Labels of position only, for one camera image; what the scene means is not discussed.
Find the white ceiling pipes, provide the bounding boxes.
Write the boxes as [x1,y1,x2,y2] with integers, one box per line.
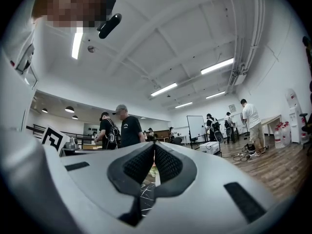
[225,0,266,95]

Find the white water dispenser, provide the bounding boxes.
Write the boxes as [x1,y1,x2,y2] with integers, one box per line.
[284,88,304,144]

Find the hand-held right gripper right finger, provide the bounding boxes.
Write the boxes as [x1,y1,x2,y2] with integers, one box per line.
[140,141,277,225]

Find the white rolling whiteboard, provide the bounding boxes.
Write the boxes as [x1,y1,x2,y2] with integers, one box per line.
[186,115,207,150]

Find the ceiling tube light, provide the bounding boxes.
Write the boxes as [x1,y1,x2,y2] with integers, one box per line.
[175,101,194,109]
[205,91,226,99]
[150,82,178,97]
[200,58,234,75]
[71,27,84,60]

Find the black head-worn camera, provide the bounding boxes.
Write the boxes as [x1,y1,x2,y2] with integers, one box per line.
[97,13,122,39]

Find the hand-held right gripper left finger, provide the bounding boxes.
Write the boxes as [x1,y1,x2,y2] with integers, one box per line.
[59,141,156,228]

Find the group of clear water jugs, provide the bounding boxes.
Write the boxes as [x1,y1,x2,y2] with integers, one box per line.
[273,121,292,149]

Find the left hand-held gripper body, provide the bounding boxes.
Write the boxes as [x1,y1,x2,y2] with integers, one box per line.
[40,124,80,156]

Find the black cables and power strip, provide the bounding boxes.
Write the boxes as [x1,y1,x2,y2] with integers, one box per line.
[231,142,259,162]

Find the light wooden table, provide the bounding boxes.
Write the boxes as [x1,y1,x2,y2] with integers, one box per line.
[260,114,283,136]

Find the black office chair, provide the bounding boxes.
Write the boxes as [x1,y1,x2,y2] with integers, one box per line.
[299,112,312,156]

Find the white box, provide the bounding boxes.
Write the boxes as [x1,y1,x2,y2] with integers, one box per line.
[199,141,220,154]

